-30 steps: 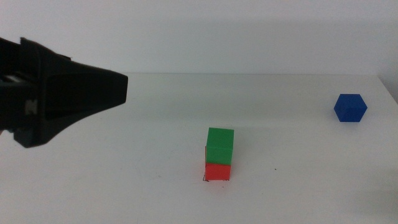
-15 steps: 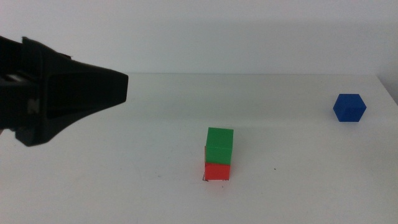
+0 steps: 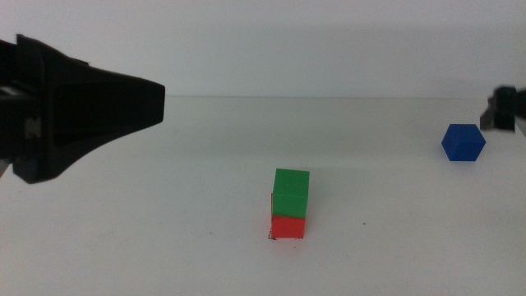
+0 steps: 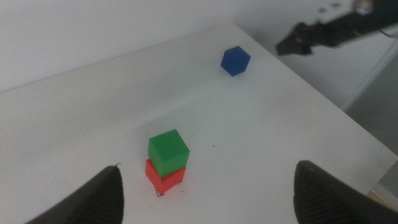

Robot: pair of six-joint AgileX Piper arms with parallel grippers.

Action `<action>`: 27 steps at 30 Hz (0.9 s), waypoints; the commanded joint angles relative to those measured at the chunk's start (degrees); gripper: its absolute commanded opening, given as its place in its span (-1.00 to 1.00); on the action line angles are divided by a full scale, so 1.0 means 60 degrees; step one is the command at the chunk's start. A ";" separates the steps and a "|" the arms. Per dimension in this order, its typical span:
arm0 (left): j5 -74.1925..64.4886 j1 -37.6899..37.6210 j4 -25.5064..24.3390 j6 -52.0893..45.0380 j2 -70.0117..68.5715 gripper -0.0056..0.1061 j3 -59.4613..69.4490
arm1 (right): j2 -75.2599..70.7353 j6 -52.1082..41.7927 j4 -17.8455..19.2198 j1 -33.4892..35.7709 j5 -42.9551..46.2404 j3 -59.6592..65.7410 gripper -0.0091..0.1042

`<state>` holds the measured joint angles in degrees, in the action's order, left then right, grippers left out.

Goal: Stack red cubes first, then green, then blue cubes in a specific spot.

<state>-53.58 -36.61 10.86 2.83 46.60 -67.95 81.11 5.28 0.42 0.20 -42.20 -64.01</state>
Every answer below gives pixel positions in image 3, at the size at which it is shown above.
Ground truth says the green cube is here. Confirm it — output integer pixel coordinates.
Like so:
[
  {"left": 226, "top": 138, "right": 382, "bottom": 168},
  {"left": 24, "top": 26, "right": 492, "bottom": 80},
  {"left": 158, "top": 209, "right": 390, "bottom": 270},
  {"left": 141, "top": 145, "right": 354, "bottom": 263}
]
[{"left": 271, "top": 168, "right": 311, "bottom": 220}]

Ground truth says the red cube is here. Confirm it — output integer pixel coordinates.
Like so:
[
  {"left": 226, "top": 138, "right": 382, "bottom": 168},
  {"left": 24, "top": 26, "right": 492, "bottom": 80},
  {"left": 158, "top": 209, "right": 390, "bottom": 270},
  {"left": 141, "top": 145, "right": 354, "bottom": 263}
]
[{"left": 270, "top": 192, "right": 307, "bottom": 240}]

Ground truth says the blue cube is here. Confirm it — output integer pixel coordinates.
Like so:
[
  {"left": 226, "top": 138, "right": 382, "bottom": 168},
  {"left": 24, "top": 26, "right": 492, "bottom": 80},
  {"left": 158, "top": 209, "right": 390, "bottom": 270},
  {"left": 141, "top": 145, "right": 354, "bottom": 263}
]
[{"left": 441, "top": 123, "right": 487, "bottom": 163}]

